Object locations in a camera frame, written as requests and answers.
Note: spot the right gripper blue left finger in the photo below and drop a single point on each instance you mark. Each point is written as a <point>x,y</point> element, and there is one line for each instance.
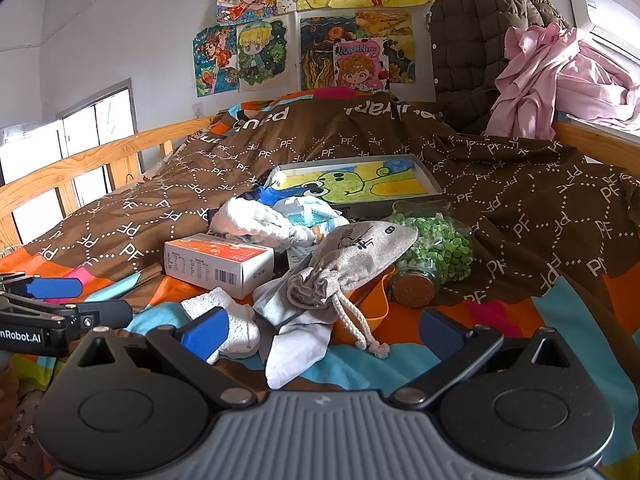
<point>204,335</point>

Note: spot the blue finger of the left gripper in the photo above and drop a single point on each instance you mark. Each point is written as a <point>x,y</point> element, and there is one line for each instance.
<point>111,313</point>
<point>37,287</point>

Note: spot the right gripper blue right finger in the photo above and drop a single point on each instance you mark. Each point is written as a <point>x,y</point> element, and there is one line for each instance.
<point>441,334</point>

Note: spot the white lace sock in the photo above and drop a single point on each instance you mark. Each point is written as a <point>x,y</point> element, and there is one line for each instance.
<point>244,337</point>

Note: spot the orange silicone cup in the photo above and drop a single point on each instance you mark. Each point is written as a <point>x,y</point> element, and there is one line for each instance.
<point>371,300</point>

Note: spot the grey white cloth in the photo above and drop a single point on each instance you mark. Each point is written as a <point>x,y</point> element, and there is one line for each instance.
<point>291,339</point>

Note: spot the white fluffy cloth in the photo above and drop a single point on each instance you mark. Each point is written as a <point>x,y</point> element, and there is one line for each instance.
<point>255,223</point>

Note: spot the grey drawstring pouch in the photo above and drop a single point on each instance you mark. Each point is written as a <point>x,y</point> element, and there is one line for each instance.
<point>348,258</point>

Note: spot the colourful patterned towel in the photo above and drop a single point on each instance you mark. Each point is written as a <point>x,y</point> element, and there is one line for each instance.
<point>312,213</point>

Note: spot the orange and white box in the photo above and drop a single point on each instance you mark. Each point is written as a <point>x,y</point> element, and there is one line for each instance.
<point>209,262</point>

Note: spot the jar of green stars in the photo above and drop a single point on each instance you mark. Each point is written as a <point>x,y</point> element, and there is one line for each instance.
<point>442,251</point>

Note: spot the colourful striped bedsheet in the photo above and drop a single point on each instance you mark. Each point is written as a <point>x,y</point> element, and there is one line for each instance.
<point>594,304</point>

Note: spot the brown PF patterned blanket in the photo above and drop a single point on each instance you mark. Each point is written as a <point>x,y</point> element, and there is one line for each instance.
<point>537,209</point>

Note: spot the grey tray with drawing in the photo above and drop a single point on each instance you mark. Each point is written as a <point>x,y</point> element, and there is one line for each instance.
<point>356,186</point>

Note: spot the pink shirt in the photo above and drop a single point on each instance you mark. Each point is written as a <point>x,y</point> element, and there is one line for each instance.
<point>552,70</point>

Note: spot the pink girl poster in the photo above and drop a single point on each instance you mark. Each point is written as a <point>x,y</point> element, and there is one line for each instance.
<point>361,64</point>

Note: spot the orange hair girl drawing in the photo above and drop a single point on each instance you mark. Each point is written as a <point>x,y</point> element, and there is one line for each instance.
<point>215,57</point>

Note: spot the blond boy drawing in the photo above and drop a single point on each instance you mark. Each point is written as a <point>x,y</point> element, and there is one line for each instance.
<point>264,54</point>

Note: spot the brown quilted jacket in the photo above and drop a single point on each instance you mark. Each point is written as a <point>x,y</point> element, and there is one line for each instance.
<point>468,53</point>

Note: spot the dark sea drawing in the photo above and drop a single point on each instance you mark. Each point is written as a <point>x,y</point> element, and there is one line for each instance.
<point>318,35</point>

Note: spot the white air conditioner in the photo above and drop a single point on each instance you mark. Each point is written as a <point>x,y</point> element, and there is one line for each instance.
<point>610,25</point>

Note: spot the wooden bed rail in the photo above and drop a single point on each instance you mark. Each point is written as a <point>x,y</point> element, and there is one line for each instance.
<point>120,158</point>

